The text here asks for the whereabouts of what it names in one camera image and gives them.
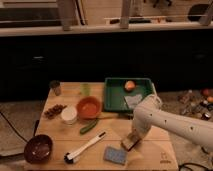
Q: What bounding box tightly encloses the blue sponge cloth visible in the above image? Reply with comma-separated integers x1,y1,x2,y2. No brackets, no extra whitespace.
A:
103,146,127,165

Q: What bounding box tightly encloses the brown wooden eraser block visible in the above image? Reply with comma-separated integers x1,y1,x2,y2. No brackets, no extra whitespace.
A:
121,132,141,151

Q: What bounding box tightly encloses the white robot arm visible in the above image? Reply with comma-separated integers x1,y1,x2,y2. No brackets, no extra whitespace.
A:
132,94,213,151

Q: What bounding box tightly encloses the green plastic tray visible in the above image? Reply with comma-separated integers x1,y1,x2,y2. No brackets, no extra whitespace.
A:
103,77,154,113

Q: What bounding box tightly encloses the pale green cup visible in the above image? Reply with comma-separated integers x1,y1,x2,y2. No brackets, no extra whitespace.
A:
81,83,90,97

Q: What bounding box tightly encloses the orange fruit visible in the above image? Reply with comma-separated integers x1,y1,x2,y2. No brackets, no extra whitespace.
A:
124,80,136,91

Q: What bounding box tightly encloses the orange bowl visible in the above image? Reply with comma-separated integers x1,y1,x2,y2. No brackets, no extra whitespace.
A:
76,96,102,119

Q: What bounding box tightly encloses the grey crumpled cloth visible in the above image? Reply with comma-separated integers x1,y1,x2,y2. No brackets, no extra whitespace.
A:
124,94,142,109

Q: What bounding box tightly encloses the white cup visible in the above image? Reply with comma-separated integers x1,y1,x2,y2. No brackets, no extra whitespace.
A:
61,106,77,125

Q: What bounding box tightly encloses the green cucumber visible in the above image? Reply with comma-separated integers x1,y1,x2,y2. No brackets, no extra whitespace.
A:
80,119,99,135

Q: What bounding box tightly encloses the dark metal cup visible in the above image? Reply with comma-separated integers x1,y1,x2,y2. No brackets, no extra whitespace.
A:
49,80,61,96

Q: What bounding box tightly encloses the brown grapes bunch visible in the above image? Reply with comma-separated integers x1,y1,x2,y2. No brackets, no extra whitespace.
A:
44,104,66,119

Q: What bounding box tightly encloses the white black dish brush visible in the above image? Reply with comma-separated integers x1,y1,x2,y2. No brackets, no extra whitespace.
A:
64,132,106,164

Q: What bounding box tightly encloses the dark purple bowl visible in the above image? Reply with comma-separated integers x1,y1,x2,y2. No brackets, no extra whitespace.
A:
24,134,53,164

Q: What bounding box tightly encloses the black cable left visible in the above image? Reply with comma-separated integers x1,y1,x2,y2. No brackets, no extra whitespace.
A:
0,111,29,144

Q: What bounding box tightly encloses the black cable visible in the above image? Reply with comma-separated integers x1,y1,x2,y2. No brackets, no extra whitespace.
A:
0,111,29,144
178,162,211,171

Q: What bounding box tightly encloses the black cable right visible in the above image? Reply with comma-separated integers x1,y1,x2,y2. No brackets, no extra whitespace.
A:
178,162,211,171

